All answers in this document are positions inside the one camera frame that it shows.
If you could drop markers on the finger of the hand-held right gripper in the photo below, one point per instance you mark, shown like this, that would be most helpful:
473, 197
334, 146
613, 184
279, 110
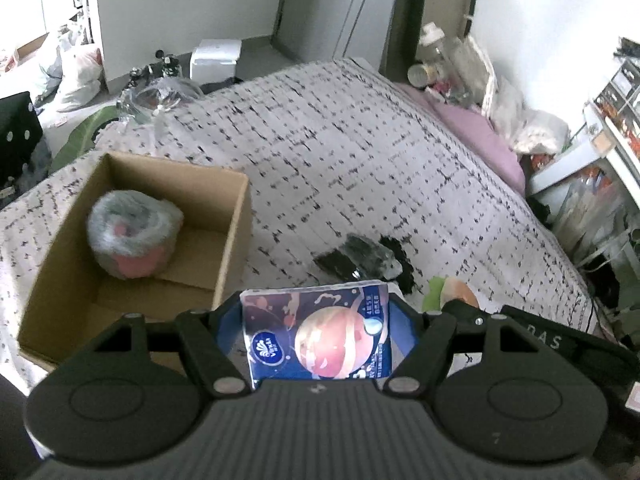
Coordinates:
462, 309

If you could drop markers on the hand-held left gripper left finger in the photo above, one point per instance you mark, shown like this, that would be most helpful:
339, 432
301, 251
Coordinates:
232, 331

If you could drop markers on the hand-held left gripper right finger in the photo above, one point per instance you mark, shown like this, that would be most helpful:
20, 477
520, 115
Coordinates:
406, 334

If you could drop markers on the blue tissue pack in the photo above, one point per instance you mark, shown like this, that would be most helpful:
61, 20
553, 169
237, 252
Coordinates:
320, 335

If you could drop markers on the brown cardboard box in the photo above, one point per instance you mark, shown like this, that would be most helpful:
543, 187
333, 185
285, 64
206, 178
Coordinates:
150, 240

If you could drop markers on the green orange plush toy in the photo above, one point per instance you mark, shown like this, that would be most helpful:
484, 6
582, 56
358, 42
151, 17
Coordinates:
450, 290

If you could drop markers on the black furry plush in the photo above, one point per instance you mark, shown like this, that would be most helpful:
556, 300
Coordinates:
362, 260

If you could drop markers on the pink pillow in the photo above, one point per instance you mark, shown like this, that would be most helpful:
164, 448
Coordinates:
480, 135

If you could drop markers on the patterned white bedspread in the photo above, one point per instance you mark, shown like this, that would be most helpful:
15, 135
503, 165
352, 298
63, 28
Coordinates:
350, 160

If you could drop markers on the white shelf unit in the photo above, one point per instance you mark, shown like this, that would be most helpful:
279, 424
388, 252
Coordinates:
600, 160

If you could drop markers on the white crumpled plastic bag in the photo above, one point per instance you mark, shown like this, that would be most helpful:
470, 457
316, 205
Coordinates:
520, 115

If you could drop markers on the metal can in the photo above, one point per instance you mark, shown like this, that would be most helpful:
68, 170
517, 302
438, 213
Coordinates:
422, 75

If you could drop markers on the clear plastic bag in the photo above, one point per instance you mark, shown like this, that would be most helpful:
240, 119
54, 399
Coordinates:
160, 97

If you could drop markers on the green cloth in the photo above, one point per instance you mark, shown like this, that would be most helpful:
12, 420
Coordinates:
80, 137

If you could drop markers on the clear bottle with white cap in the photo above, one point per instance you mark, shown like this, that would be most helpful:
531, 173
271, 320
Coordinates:
434, 42

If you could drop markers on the white box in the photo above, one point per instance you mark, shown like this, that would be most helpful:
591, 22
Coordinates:
215, 60

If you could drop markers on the black polka dot bag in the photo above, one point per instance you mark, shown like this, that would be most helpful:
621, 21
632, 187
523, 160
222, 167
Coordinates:
17, 135

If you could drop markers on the grey door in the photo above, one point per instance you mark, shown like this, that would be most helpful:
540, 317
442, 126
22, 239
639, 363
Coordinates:
340, 5

